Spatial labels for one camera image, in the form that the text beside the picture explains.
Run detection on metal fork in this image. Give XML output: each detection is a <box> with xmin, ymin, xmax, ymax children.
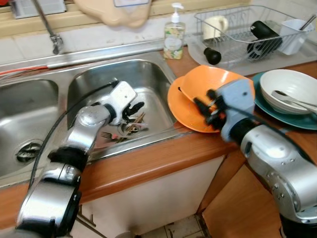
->
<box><xmin>101</xmin><ymin>130</ymin><xmax>122</xmax><ymax>141</ymax></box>

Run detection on orange bowl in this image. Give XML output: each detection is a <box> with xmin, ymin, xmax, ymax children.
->
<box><xmin>178</xmin><ymin>65</ymin><xmax>256</xmax><ymax>107</ymax></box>

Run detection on orange plate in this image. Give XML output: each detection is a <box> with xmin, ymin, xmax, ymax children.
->
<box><xmin>167</xmin><ymin>82</ymin><xmax>258</xmax><ymax>133</ymax></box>

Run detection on small black rounded shaker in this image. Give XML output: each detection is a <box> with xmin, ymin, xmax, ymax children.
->
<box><xmin>203</xmin><ymin>47</ymin><xmax>222</xmax><ymax>65</ymax></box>

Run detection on teal plate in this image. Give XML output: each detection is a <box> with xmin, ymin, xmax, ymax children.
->
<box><xmin>252</xmin><ymin>71</ymin><xmax>317</xmax><ymax>130</ymax></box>

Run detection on metal spoon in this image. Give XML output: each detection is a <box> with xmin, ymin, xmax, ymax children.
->
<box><xmin>271</xmin><ymin>90</ymin><xmax>317</xmax><ymax>111</ymax></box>

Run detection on soap pump bottle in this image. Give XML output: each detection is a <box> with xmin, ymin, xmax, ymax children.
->
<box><xmin>163</xmin><ymin>2</ymin><xmax>186</xmax><ymax>60</ymax></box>

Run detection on grey countertop joint strip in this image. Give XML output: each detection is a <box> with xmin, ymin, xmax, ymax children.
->
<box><xmin>270</xmin><ymin>126</ymin><xmax>298</xmax><ymax>137</ymax></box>

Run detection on cream mug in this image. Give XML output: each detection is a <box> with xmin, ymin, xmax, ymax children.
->
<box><xmin>203</xmin><ymin>15</ymin><xmax>229</xmax><ymax>41</ymax></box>

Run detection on clear plastic drain tray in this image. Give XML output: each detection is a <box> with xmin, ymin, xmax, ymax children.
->
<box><xmin>187</xmin><ymin>39</ymin><xmax>317</xmax><ymax>75</ymax></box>

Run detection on black bottle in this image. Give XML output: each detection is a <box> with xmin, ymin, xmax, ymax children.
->
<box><xmin>247</xmin><ymin>21</ymin><xmax>283</xmax><ymax>61</ymax></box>

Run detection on white cabinet door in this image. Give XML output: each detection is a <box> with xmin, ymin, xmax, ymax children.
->
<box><xmin>74</xmin><ymin>156</ymin><xmax>226</xmax><ymax>236</ymax></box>

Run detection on white ceramic bowl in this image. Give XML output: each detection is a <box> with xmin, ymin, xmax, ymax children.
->
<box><xmin>260</xmin><ymin>69</ymin><xmax>317</xmax><ymax>116</ymax></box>

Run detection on silver cutlery piece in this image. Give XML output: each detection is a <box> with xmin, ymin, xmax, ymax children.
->
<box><xmin>295</xmin><ymin>102</ymin><xmax>317</xmax><ymax>116</ymax></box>

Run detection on beige plastic board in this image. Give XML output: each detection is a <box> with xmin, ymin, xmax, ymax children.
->
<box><xmin>74</xmin><ymin>0</ymin><xmax>154</xmax><ymax>28</ymax></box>

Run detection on metal faucet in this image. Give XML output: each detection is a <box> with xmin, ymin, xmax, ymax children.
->
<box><xmin>31</xmin><ymin>0</ymin><xmax>64</xmax><ymax>55</ymax></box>

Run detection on white cutlery holder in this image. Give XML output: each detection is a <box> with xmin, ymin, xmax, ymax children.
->
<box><xmin>279</xmin><ymin>19</ymin><xmax>314</xmax><ymax>55</ymax></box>

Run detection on dark chopsticks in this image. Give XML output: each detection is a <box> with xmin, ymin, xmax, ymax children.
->
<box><xmin>300</xmin><ymin>14</ymin><xmax>317</xmax><ymax>30</ymax></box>

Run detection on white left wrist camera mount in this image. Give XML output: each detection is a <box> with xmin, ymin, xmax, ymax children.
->
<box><xmin>108</xmin><ymin>81</ymin><xmax>138</xmax><ymax>117</ymax></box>

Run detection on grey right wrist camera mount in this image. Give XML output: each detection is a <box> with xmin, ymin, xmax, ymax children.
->
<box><xmin>216</xmin><ymin>79</ymin><xmax>256</xmax><ymax>142</ymax></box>

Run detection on wire dish rack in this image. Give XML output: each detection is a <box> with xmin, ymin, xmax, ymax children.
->
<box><xmin>194</xmin><ymin>5</ymin><xmax>317</xmax><ymax>67</ymax></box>

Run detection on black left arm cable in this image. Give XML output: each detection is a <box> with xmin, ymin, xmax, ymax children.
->
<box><xmin>29</xmin><ymin>79</ymin><xmax>119</xmax><ymax>186</ymax></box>

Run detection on metal cabinet handle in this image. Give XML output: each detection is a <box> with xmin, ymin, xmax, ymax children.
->
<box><xmin>74</xmin><ymin>208</ymin><xmax>99</xmax><ymax>230</ymax></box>

